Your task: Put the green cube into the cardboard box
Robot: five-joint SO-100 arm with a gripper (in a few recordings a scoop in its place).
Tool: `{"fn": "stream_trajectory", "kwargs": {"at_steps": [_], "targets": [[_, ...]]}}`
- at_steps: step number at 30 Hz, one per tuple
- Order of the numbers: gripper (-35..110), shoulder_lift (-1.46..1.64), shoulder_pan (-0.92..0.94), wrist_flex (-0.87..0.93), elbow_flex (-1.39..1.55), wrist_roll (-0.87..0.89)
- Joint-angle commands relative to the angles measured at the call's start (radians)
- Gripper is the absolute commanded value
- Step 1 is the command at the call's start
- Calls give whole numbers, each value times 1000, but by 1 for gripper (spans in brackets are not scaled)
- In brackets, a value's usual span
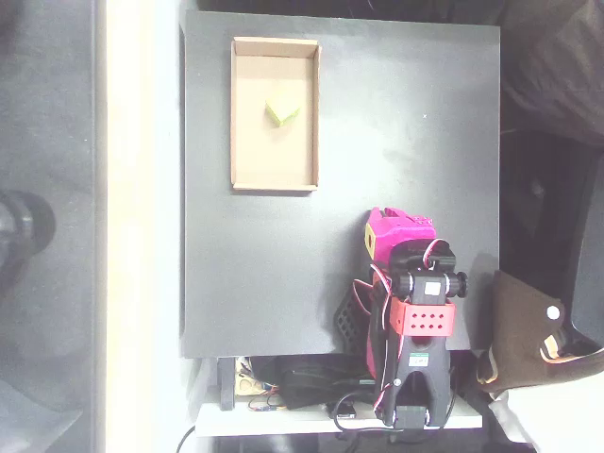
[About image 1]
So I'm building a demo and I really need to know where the yellow-green cube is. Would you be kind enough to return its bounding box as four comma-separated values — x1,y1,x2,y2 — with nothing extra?
263,97,302,129

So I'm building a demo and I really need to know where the black perforated arm base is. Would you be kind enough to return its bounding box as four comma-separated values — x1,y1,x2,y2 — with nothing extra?
332,293,372,355

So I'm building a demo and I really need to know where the shallow cardboard box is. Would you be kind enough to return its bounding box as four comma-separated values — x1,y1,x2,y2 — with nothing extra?
229,36,323,196

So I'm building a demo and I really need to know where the brown bag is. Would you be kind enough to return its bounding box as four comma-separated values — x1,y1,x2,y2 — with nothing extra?
474,269,604,398

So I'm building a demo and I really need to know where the black pouch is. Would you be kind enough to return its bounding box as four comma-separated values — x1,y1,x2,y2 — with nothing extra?
276,354,378,411

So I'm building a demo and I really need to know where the black chair part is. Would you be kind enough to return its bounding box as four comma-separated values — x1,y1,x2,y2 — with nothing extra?
563,155,604,344

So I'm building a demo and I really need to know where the dark grey fabric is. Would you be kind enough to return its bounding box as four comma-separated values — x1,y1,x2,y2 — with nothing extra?
498,0,604,148

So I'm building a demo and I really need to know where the black table clamp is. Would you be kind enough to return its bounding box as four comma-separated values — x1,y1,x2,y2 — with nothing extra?
217,357,237,412

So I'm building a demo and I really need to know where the white cloth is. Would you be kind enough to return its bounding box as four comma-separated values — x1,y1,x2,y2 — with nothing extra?
488,370,604,453

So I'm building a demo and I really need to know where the white shelf board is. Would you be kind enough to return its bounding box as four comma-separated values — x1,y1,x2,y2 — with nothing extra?
194,399,483,438

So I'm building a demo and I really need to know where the yellow square camera mount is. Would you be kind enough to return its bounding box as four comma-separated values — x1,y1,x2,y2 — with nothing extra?
362,221,378,258

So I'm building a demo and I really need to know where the black usb cable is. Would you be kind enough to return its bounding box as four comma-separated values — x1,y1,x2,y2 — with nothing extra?
332,394,457,433

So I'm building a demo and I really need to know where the small electronics board with wires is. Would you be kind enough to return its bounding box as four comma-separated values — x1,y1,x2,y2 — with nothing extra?
234,357,287,412

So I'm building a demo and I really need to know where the black floor cable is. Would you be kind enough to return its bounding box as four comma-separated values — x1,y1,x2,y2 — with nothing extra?
176,424,197,453

